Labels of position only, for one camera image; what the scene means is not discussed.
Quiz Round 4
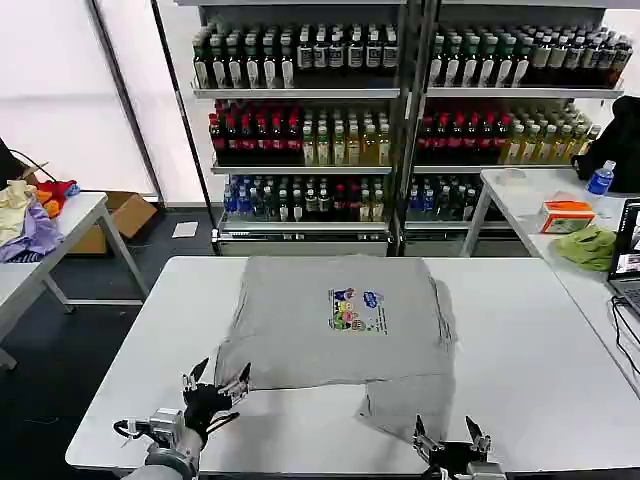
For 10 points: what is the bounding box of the dark object with cable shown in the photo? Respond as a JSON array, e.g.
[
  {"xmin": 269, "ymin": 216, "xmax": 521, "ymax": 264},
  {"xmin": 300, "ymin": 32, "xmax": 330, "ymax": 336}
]
[{"xmin": 0, "ymin": 137, "xmax": 51, "ymax": 187}]

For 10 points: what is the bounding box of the red cloth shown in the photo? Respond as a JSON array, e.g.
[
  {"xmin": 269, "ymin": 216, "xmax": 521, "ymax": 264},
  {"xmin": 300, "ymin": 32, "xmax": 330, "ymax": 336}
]
[{"xmin": 35, "ymin": 178, "xmax": 81, "ymax": 219}]

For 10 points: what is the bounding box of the shelf of bottled drinks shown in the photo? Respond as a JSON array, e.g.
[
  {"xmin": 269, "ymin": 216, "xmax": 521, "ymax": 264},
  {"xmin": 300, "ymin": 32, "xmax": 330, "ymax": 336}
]
[
  {"xmin": 191, "ymin": 0, "xmax": 409, "ymax": 257},
  {"xmin": 399, "ymin": 0, "xmax": 627, "ymax": 257}
]

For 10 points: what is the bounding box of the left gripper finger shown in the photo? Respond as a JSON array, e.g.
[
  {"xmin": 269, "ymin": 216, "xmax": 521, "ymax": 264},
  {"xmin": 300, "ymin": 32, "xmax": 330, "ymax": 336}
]
[
  {"xmin": 217, "ymin": 362, "xmax": 253, "ymax": 401},
  {"xmin": 180, "ymin": 357, "xmax": 210, "ymax": 394}
]

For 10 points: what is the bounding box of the grey printed T-shirt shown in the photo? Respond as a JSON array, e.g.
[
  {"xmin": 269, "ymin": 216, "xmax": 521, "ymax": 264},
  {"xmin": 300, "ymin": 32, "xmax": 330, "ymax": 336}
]
[{"xmin": 213, "ymin": 254, "xmax": 464, "ymax": 446}]

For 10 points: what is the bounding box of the green cloth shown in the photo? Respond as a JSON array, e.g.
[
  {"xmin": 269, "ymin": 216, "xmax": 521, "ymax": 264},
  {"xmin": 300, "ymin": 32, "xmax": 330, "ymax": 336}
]
[{"xmin": 552, "ymin": 225, "xmax": 618, "ymax": 273}]

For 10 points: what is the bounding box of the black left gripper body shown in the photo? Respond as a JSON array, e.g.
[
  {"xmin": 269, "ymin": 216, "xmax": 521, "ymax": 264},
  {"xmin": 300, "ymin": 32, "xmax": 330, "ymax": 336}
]
[{"xmin": 182, "ymin": 382, "xmax": 234, "ymax": 444}]

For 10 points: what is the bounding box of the orange tissue box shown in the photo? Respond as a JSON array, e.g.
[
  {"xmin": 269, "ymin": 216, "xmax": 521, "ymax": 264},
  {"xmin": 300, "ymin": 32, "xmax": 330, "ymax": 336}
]
[{"xmin": 539, "ymin": 199, "xmax": 598, "ymax": 235}]

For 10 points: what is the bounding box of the brown cardboard box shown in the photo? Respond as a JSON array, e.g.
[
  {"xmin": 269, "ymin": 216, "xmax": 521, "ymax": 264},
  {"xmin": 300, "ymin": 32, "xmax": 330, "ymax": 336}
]
[{"xmin": 67, "ymin": 191, "xmax": 159, "ymax": 256}]

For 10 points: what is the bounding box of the purple cloth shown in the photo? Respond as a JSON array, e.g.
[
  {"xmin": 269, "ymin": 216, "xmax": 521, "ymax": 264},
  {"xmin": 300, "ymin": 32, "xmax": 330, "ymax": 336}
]
[{"xmin": 0, "ymin": 201, "xmax": 66, "ymax": 265}]

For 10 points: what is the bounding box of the white desk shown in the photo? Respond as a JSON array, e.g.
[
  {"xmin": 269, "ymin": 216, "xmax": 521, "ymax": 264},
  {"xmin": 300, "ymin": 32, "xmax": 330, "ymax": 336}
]
[{"xmin": 459, "ymin": 167, "xmax": 640, "ymax": 387}]

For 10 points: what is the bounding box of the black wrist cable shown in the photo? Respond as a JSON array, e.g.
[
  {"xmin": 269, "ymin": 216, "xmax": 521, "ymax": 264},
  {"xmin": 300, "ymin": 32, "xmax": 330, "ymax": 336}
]
[
  {"xmin": 205, "ymin": 410, "xmax": 241, "ymax": 435},
  {"xmin": 113, "ymin": 418, "xmax": 152, "ymax": 447}
]

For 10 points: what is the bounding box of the black laptop cable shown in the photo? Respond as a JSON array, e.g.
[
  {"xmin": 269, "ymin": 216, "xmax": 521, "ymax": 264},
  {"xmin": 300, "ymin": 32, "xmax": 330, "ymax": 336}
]
[{"xmin": 610, "ymin": 294, "xmax": 640, "ymax": 377}]

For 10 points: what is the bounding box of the grey slanted frame pole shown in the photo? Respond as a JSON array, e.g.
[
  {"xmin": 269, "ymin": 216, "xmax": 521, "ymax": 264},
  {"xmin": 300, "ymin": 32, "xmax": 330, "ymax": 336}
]
[{"xmin": 88, "ymin": 0, "xmax": 165, "ymax": 202}]

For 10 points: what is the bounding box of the cream cloth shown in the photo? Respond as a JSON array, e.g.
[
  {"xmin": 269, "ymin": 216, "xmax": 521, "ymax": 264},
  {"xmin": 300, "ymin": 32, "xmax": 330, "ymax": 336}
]
[{"xmin": 0, "ymin": 179, "xmax": 40, "ymax": 247}]

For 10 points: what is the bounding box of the blue-label water bottle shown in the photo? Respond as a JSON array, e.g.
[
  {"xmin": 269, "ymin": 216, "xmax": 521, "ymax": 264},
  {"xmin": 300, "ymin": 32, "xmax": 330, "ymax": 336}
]
[{"xmin": 585, "ymin": 159, "xmax": 617, "ymax": 197}]

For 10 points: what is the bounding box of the white side table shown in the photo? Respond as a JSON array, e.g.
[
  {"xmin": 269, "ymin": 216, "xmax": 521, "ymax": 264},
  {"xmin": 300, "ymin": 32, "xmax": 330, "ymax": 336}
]
[{"xmin": 0, "ymin": 192, "xmax": 150, "ymax": 372}]

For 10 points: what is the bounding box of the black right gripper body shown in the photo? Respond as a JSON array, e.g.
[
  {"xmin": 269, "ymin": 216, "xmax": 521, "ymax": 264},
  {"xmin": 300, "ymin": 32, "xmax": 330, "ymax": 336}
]
[{"xmin": 426, "ymin": 442, "xmax": 494, "ymax": 480}]

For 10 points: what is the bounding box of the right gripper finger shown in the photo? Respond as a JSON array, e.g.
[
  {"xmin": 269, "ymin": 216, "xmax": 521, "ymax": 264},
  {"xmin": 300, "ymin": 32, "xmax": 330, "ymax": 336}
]
[
  {"xmin": 465, "ymin": 415, "xmax": 494, "ymax": 454},
  {"xmin": 412, "ymin": 414, "xmax": 444, "ymax": 464}
]

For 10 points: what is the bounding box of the open laptop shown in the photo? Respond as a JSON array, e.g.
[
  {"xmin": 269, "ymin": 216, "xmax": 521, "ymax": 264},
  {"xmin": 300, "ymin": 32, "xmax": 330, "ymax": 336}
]
[{"xmin": 606, "ymin": 197, "xmax": 640, "ymax": 319}]

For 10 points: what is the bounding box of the thin black frame pole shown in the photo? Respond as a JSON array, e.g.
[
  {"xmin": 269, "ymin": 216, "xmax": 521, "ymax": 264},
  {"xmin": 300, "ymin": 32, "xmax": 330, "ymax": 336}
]
[{"xmin": 150, "ymin": 0, "xmax": 220, "ymax": 254}]

